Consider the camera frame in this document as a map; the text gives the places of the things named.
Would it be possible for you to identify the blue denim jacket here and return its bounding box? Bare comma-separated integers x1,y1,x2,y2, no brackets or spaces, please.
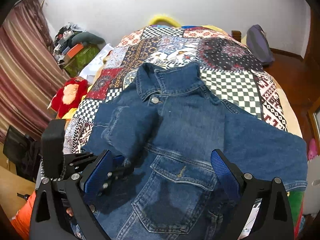
84,62,308,239

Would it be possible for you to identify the orange sleeve forearm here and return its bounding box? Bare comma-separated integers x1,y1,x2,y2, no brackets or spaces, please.
10,191,36,240

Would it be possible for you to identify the black chair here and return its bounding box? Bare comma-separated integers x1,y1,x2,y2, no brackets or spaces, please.
3,126,41,181

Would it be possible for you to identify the red plush toy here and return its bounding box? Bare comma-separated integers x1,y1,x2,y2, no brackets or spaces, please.
47,77,88,118

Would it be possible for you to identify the pink toy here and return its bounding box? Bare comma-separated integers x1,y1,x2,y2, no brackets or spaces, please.
307,138,319,160

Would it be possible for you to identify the white folded cloth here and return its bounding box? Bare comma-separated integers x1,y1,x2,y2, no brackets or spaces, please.
78,43,113,85

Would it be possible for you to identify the striped maroon curtain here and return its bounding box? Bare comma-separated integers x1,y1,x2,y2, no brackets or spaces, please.
1,0,69,142

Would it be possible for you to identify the green patterned storage bag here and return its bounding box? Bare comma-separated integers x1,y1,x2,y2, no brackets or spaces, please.
63,44,100,77

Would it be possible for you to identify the orange box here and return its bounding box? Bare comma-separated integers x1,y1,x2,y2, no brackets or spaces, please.
66,43,84,58

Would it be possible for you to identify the dark green pillow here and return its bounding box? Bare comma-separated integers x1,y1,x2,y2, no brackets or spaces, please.
71,32,105,46

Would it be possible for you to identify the patchwork patterned bed quilt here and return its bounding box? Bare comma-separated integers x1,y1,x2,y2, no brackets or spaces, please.
63,25,287,154

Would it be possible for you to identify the yellow plush item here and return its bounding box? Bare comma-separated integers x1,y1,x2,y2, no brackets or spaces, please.
148,14,181,28

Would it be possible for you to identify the purple bag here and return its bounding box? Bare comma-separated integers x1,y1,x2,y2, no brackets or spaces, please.
246,24,274,67

